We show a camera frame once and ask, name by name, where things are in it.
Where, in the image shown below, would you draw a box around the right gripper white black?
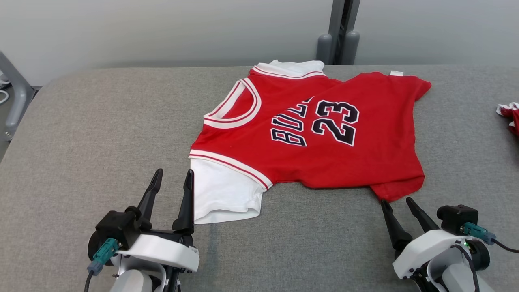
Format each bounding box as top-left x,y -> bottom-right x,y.
380,197 -> 491,280

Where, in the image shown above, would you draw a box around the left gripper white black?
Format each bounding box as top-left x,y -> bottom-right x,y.
87,169 -> 200,273

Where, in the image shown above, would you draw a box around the red Bulls basketball jersey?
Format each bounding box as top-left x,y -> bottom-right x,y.
189,60 -> 432,225

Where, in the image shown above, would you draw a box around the red shorts with white trim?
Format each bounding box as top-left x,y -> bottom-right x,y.
496,101 -> 519,137

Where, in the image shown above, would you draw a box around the teal connector right camera cable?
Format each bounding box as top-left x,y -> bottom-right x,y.
460,222 -> 519,254

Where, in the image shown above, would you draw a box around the teal connector camera cable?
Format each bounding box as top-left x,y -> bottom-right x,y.
460,222 -> 519,254
84,238 -> 121,292

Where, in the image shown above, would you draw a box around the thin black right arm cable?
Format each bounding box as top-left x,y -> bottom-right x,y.
450,243 -> 482,292

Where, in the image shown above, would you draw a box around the teal connector left camera cable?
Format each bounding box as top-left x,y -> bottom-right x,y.
84,238 -> 121,292

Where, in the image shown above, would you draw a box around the grey metal frame leg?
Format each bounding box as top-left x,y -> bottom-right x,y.
0,51 -> 36,142

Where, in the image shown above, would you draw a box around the grey partition post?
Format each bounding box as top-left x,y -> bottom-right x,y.
316,0 -> 360,66

